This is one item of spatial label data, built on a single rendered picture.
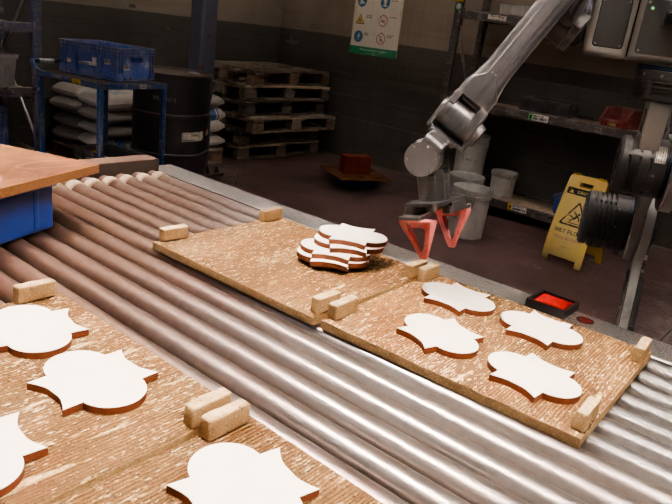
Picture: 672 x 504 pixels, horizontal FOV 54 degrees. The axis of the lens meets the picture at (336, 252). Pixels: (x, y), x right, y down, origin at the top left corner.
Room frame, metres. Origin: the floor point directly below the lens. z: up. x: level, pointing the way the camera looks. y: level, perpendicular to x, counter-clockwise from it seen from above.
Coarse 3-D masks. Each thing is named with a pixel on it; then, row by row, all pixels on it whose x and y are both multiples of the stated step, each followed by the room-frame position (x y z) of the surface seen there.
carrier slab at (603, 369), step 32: (416, 288) 1.12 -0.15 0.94; (352, 320) 0.94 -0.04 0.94; (384, 320) 0.96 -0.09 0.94; (480, 320) 1.01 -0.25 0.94; (384, 352) 0.86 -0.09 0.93; (416, 352) 0.86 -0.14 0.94; (480, 352) 0.89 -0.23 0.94; (512, 352) 0.91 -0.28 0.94; (544, 352) 0.92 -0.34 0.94; (576, 352) 0.94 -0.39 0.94; (608, 352) 0.95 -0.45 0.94; (448, 384) 0.80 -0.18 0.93; (480, 384) 0.79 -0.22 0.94; (608, 384) 0.84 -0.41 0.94; (512, 416) 0.74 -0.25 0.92; (544, 416) 0.73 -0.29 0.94; (576, 448) 0.69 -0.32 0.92
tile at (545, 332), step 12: (504, 312) 1.03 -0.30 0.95; (516, 312) 1.04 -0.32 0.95; (504, 324) 1.00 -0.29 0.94; (516, 324) 0.99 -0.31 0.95; (528, 324) 1.00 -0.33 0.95; (540, 324) 1.00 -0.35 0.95; (552, 324) 1.01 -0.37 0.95; (564, 324) 1.02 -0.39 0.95; (516, 336) 0.96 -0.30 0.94; (528, 336) 0.95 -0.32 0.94; (540, 336) 0.95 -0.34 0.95; (552, 336) 0.96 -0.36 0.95; (564, 336) 0.97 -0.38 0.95; (576, 336) 0.97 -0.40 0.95; (564, 348) 0.94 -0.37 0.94; (576, 348) 0.95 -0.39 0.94
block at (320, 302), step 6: (318, 294) 0.97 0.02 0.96; (324, 294) 0.97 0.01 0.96; (330, 294) 0.97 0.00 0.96; (336, 294) 0.98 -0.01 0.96; (312, 300) 0.96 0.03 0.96; (318, 300) 0.95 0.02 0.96; (324, 300) 0.96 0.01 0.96; (330, 300) 0.97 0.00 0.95; (312, 306) 0.95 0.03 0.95; (318, 306) 0.95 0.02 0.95; (324, 306) 0.96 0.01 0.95; (318, 312) 0.95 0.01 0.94
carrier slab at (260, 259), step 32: (256, 224) 1.38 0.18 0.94; (288, 224) 1.41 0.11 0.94; (192, 256) 1.13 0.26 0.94; (224, 256) 1.15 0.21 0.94; (256, 256) 1.18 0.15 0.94; (288, 256) 1.20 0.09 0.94; (384, 256) 1.27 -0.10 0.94; (256, 288) 1.02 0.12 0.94; (288, 288) 1.04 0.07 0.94; (320, 288) 1.06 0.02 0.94; (352, 288) 1.08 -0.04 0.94; (384, 288) 1.10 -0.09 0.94; (320, 320) 0.95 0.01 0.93
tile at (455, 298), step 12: (432, 288) 1.10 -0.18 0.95; (444, 288) 1.11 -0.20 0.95; (456, 288) 1.12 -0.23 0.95; (432, 300) 1.05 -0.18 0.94; (444, 300) 1.05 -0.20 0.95; (456, 300) 1.06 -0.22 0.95; (468, 300) 1.07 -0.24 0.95; (480, 300) 1.07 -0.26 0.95; (456, 312) 1.02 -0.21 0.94; (468, 312) 1.03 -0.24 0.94; (480, 312) 1.03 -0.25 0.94; (492, 312) 1.04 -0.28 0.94
